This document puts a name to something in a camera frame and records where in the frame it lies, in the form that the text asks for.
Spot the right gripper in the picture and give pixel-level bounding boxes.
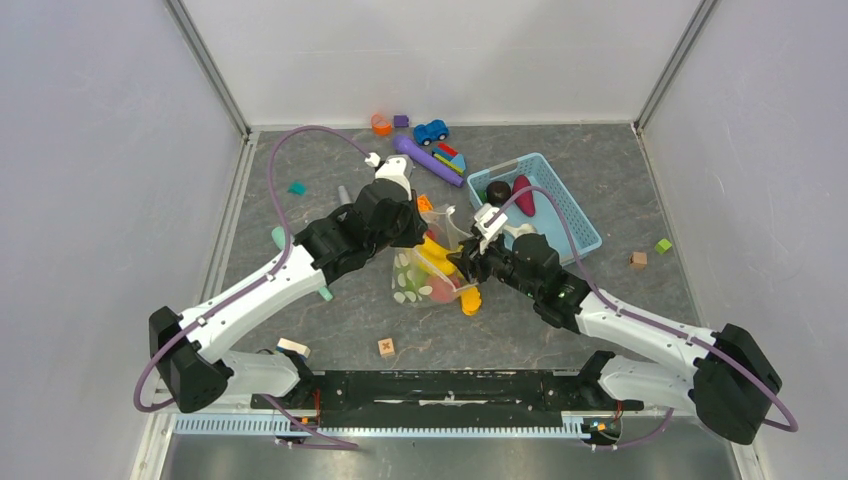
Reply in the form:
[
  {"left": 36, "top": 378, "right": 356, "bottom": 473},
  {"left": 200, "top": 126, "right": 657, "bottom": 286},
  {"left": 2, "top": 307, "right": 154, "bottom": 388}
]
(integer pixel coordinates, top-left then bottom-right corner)
[{"left": 446, "top": 231, "right": 539, "bottom": 301}]

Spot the yellow banana bunch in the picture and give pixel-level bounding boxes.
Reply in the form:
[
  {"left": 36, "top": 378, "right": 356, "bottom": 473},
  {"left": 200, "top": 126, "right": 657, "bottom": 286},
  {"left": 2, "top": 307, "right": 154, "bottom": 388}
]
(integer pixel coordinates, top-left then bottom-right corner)
[{"left": 413, "top": 236, "right": 458, "bottom": 278}]

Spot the clear dotted zip bag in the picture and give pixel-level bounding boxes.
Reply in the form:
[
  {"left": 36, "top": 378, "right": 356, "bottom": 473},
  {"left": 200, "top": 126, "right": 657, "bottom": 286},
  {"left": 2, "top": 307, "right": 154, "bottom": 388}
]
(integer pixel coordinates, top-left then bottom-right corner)
[{"left": 391, "top": 204, "right": 482, "bottom": 316}]

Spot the green cabbage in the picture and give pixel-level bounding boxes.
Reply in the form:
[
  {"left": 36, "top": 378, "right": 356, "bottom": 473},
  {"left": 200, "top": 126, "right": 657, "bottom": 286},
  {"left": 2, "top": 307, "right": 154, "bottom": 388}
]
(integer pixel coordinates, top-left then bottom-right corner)
[{"left": 392, "top": 269, "right": 432, "bottom": 304}]

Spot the light blue plastic basket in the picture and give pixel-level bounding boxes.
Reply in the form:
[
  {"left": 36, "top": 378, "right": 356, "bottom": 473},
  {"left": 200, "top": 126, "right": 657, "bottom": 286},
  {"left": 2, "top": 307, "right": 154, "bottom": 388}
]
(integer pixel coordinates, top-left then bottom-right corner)
[{"left": 466, "top": 152, "right": 602, "bottom": 265}]

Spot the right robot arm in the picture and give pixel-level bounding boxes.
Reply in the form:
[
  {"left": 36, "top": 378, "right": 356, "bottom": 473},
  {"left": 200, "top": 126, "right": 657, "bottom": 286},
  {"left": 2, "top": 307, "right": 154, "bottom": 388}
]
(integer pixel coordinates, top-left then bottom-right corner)
[{"left": 447, "top": 234, "right": 782, "bottom": 445}]

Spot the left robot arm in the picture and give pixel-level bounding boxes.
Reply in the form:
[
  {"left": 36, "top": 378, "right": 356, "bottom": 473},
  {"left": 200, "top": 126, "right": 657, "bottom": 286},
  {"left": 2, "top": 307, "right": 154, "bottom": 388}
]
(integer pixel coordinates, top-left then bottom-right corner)
[{"left": 148, "top": 179, "right": 427, "bottom": 413}]

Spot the yellow oval block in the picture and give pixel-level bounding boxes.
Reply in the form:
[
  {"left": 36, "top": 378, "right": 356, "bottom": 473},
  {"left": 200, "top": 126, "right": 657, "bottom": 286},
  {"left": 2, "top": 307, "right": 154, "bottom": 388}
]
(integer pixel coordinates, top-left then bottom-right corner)
[{"left": 459, "top": 286, "right": 482, "bottom": 316}]

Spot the orange lego brick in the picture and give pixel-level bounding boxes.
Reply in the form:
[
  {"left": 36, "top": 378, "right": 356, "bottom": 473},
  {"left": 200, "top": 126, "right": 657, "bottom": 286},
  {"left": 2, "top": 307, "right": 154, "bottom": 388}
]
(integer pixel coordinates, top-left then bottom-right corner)
[{"left": 416, "top": 194, "right": 434, "bottom": 213}]

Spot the purple toy microphone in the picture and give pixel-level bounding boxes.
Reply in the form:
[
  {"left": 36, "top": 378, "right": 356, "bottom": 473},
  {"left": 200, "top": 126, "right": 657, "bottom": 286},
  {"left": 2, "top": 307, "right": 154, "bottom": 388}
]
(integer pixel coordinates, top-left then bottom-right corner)
[{"left": 391, "top": 134, "right": 465, "bottom": 187}]

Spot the dark avocado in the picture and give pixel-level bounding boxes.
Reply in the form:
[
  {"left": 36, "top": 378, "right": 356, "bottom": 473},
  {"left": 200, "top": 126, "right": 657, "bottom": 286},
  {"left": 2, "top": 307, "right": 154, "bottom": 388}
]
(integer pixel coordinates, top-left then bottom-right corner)
[{"left": 485, "top": 180, "right": 512, "bottom": 207}]

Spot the orange shape block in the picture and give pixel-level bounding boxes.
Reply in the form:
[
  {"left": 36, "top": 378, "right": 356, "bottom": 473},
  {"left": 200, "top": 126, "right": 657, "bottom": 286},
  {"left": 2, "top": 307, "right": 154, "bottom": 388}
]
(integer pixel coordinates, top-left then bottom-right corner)
[{"left": 370, "top": 113, "right": 393, "bottom": 136}]

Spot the teal small block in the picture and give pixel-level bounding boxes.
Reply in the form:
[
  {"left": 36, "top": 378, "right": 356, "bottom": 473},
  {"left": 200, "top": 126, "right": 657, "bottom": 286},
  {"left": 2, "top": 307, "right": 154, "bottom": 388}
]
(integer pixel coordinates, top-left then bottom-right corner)
[{"left": 287, "top": 182, "right": 306, "bottom": 196}]

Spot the red sweet potato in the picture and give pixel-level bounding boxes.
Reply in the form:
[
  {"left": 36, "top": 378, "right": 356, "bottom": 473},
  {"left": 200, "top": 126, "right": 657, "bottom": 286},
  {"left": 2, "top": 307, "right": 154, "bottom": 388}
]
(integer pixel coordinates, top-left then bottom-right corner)
[{"left": 512, "top": 175, "right": 536, "bottom": 217}]

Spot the multicolour block stack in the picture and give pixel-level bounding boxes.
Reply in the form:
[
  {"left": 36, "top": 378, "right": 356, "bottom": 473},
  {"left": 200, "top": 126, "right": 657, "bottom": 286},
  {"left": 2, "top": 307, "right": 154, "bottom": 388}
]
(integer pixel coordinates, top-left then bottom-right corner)
[{"left": 431, "top": 142, "right": 466, "bottom": 176}]

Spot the blue toy car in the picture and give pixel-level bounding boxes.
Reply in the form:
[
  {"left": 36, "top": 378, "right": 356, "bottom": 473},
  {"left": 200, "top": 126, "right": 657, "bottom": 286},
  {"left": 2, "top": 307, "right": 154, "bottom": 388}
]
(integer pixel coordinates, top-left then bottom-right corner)
[{"left": 413, "top": 119, "right": 450, "bottom": 146}]

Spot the teal toy microphone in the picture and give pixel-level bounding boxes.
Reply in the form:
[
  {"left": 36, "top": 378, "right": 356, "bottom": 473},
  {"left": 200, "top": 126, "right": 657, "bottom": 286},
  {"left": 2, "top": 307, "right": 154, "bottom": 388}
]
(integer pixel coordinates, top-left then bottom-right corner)
[{"left": 271, "top": 226, "right": 333, "bottom": 302}]

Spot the wooden cube with cross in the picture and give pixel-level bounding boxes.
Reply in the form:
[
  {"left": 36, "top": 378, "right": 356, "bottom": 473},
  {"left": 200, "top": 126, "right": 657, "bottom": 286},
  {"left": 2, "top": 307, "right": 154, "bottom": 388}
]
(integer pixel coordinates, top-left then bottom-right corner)
[{"left": 378, "top": 338, "right": 396, "bottom": 358}]

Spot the white block with blue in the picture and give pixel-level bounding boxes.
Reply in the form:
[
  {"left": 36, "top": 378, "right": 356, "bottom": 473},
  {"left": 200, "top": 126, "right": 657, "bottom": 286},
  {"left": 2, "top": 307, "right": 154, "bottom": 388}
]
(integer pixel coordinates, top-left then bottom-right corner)
[{"left": 276, "top": 338, "right": 311, "bottom": 359}]

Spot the brown wooden cube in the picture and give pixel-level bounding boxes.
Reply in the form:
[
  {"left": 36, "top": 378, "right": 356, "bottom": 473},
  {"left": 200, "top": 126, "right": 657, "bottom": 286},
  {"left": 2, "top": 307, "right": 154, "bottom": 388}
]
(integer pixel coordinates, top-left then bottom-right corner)
[{"left": 629, "top": 251, "right": 648, "bottom": 270}]

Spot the green small cube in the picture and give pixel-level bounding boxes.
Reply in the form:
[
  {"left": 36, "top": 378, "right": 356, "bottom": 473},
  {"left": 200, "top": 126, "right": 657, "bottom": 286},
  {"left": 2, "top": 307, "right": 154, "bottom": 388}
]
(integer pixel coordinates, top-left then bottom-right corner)
[{"left": 654, "top": 238, "right": 673, "bottom": 255}]

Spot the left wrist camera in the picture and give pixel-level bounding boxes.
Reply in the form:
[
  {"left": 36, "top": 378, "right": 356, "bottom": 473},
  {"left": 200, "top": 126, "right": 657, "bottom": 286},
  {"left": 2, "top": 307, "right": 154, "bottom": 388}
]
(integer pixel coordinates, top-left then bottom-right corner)
[{"left": 364, "top": 152, "right": 413, "bottom": 193}]

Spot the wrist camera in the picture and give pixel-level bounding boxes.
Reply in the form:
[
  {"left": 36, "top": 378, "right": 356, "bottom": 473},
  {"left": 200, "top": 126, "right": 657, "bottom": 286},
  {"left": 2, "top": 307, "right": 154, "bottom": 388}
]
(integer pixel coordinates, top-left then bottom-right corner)
[
  {"left": 364, "top": 152, "right": 413, "bottom": 193},
  {"left": 471, "top": 203, "right": 508, "bottom": 254}
]

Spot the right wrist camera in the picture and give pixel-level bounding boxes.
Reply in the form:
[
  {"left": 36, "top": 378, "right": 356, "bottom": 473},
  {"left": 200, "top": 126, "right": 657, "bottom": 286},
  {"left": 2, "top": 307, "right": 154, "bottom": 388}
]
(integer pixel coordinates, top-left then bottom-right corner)
[{"left": 471, "top": 203, "right": 508, "bottom": 254}]

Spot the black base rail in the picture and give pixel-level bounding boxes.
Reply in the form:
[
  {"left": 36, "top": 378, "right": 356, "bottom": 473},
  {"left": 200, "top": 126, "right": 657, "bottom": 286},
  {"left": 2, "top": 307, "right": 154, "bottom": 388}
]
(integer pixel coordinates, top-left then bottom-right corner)
[{"left": 277, "top": 370, "right": 644, "bottom": 429}]

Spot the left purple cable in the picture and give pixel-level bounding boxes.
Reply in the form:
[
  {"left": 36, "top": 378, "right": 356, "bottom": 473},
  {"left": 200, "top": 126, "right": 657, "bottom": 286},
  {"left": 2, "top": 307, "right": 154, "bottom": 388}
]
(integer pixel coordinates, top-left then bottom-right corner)
[{"left": 133, "top": 125, "right": 376, "bottom": 414}]

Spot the purple cable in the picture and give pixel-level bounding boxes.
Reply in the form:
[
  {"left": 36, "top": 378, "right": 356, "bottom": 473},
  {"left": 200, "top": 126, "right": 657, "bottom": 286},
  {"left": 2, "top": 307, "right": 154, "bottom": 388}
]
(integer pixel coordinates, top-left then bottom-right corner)
[
  {"left": 133, "top": 125, "right": 376, "bottom": 414},
  {"left": 493, "top": 185, "right": 800, "bottom": 434}
]

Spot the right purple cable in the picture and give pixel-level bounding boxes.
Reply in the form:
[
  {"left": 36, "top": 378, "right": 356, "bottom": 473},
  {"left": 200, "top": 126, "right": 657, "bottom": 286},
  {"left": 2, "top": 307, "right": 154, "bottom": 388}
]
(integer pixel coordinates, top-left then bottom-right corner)
[{"left": 493, "top": 185, "right": 800, "bottom": 434}]

